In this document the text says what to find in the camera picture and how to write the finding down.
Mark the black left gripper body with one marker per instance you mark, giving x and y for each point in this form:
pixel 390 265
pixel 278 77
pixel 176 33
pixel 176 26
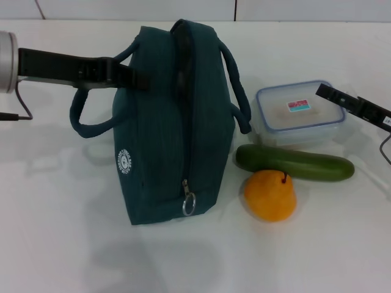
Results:
pixel 58 65

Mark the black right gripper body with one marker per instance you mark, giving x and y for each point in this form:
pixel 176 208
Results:
pixel 374 114

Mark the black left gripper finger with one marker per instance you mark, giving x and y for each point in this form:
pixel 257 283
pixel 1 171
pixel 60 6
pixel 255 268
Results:
pixel 131 76

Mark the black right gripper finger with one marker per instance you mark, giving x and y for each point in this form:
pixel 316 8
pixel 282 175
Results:
pixel 336 96

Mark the clear blue-rimmed food container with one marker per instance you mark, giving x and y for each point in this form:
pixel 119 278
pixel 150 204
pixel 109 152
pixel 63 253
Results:
pixel 301 113

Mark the dark teal lunch bag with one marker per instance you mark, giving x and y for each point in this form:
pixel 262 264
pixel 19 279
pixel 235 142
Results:
pixel 171 128

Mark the green cucumber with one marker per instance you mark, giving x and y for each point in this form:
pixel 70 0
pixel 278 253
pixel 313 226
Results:
pixel 293 164

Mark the orange pear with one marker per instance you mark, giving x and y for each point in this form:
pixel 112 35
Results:
pixel 268 198

